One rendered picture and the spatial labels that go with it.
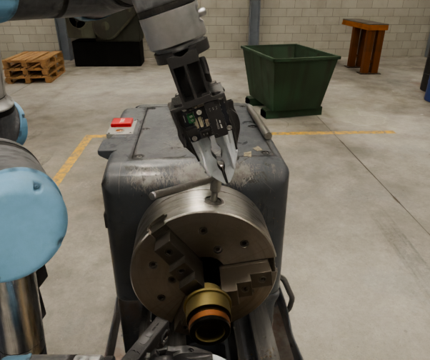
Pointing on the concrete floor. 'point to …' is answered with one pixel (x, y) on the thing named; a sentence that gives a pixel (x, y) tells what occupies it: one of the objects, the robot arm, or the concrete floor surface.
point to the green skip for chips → (288, 78)
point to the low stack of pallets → (33, 66)
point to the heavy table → (366, 44)
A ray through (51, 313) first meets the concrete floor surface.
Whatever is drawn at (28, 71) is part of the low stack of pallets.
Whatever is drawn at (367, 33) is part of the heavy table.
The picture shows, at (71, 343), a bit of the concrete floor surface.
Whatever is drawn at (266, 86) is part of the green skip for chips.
